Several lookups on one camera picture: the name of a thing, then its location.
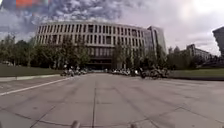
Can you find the large curved pale building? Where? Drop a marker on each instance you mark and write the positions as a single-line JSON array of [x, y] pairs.
[[100, 35]]

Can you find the grey stone slab plaza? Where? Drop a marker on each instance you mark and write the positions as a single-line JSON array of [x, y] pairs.
[[110, 100]]

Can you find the row of parked bikes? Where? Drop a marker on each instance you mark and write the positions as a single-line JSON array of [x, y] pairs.
[[153, 73]]

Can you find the row of trees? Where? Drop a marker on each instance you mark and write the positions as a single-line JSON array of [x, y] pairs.
[[50, 55]]

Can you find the robot's own part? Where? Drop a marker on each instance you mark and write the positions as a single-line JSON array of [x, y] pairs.
[[75, 125], [133, 126]]

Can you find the pale stone kerb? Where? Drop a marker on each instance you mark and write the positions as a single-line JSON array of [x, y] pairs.
[[30, 77]]

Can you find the distant pale building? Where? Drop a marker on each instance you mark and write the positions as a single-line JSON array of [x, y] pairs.
[[197, 51]]

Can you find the grass lawn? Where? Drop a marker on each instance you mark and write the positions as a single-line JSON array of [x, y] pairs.
[[200, 72], [20, 70]]

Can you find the dark building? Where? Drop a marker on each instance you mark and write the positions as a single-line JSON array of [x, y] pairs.
[[220, 40]]

